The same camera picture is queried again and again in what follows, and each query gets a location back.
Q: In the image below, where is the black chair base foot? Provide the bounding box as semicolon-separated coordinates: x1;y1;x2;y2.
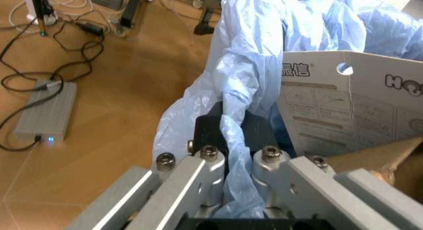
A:
193;6;220;35

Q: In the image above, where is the black cable with plug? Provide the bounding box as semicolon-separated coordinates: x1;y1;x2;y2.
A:
0;134;45;152

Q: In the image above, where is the black inline power adapter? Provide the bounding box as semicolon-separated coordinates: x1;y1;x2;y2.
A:
75;21;105;36

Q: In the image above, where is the white printed cardboard box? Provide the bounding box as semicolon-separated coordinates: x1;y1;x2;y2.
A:
279;50;423;201

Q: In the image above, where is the black stand leg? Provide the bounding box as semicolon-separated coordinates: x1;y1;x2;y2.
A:
118;0;144;29

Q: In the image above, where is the grey ribbed power supply box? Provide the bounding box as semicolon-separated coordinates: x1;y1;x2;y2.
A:
13;79;79;148

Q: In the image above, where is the long black looping cable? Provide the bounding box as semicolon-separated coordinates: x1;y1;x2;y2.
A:
0;21;106;92

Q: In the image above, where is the black pole with yellow tip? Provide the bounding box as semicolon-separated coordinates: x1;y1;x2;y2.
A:
30;0;48;37

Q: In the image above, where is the coiled white cable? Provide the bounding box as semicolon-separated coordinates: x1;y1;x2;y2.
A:
8;0;100;27

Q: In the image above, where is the light blue plastic trash bag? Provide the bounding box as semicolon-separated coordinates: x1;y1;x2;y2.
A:
152;0;423;219

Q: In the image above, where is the white power strip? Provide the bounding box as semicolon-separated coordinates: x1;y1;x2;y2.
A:
25;12;60;26

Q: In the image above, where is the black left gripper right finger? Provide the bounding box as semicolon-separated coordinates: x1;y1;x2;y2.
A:
242;110;423;230

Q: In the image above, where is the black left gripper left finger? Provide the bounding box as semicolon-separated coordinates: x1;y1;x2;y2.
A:
65;101;230;230

